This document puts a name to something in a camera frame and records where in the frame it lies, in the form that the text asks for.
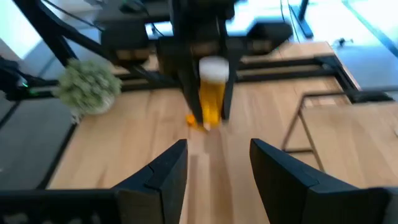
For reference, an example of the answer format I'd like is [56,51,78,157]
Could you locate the wooden shelf black metal frame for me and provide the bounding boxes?
[280,90,398,191]

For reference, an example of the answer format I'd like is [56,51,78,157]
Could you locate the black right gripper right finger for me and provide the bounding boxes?
[249,138,393,224]

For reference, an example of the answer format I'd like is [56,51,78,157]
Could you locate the black device green lights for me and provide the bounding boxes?
[0,55,60,102]

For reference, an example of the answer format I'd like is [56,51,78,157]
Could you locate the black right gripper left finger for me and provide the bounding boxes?
[112,138,190,224]

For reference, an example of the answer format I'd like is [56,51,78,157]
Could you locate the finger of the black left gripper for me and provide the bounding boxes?
[178,58,205,124]
[220,58,240,121]

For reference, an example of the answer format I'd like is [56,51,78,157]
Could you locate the medium orange pill bottle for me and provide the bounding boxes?
[198,55,230,129]

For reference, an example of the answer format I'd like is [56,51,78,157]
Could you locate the green artificial plant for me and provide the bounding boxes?
[54,58,123,116]

